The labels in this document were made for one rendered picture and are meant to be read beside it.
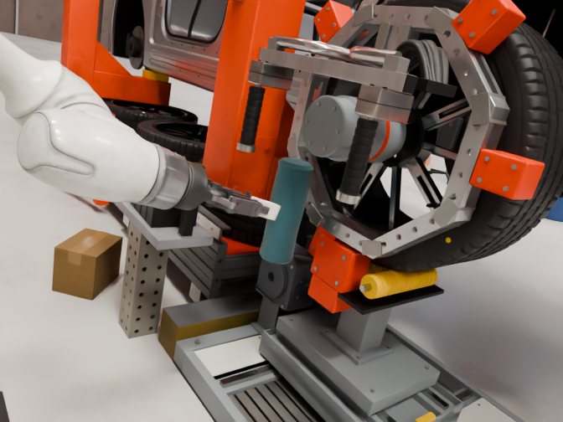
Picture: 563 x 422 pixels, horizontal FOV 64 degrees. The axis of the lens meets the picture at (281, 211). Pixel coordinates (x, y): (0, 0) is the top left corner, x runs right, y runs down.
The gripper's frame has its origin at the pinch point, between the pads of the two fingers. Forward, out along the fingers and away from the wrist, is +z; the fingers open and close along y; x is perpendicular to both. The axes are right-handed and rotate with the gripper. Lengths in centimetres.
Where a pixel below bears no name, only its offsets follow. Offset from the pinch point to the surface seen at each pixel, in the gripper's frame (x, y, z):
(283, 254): 11.9, 12.7, 26.3
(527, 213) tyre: -20, -29, 43
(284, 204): -0.1, 14.1, 20.6
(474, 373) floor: 36, -14, 129
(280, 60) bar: -29.1, 18.1, 5.4
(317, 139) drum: -16.7, 5.4, 12.5
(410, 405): 38, -18, 66
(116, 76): -17, 234, 69
